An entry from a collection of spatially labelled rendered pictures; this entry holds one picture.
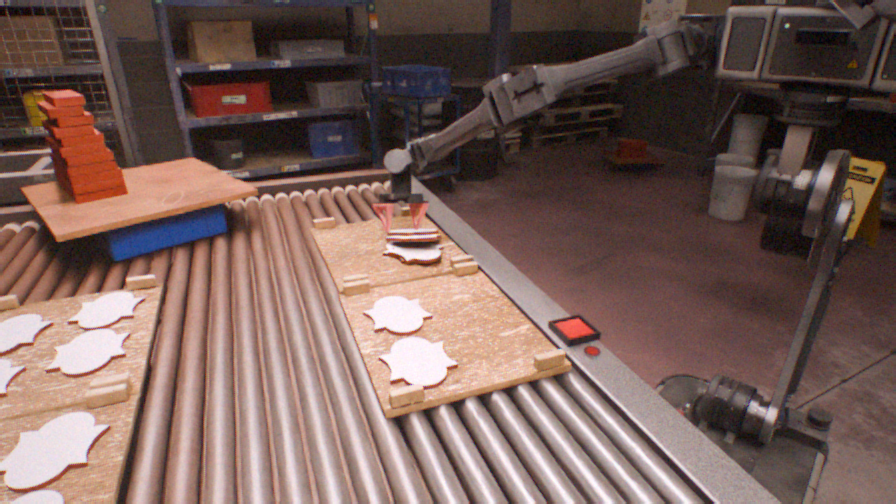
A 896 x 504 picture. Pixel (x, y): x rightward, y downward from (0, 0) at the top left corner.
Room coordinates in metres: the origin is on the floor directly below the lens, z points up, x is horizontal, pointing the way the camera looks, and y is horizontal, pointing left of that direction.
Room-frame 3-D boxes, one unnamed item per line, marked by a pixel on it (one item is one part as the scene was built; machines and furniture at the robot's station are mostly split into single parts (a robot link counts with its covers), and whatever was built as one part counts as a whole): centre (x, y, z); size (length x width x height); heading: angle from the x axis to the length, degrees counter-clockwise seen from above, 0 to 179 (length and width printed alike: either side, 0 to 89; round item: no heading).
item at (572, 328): (0.92, -0.26, 0.92); 0.06 x 0.06 x 0.01; 21
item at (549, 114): (6.77, -1.37, 0.44); 1.31 x 1.00 x 0.87; 119
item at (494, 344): (0.91, 0.01, 0.93); 0.41 x 0.35 x 0.02; 21
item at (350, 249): (1.31, 0.17, 0.93); 0.41 x 0.35 x 0.02; 23
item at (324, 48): (5.35, 1.34, 1.16); 0.60 x 0.40 x 0.15; 122
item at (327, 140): (5.47, 1.23, 0.32); 0.50 x 0.41 x 0.37; 115
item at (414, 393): (0.68, 0.07, 0.95); 0.06 x 0.02 x 0.03; 111
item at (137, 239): (1.45, 0.86, 0.97); 0.31 x 0.31 x 0.10; 44
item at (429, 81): (4.68, 0.27, 0.96); 0.50 x 0.38 x 0.21; 44
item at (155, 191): (1.49, 0.91, 1.03); 0.50 x 0.50 x 0.02; 44
